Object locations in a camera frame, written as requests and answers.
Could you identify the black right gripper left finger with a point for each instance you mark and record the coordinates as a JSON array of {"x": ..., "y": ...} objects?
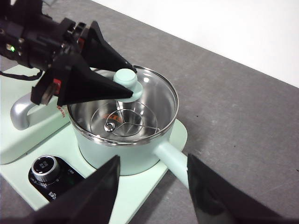
[{"x": 81, "y": 200}]

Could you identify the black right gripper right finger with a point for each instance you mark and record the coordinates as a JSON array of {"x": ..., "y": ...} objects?
[{"x": 217, "y": 198}]

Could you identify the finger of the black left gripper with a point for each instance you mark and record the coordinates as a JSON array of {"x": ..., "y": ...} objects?
[
  {"x": 102, "y": 51},
  {"x": 88, "y": 86}
]

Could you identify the glass pot lid green knob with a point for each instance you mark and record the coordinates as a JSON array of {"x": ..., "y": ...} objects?
[{"x": 123, "y": 77}]

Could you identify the silver control knob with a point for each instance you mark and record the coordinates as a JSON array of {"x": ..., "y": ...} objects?
[{"x": 45, "y": 166}]

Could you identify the mint green breakfast machine base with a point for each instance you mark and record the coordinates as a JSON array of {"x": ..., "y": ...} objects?
[{"x": 140, "y": 184}]

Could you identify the mint green griddle lid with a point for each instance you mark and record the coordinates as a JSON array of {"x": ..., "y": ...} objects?
[{"x": 39, "y": 144}]

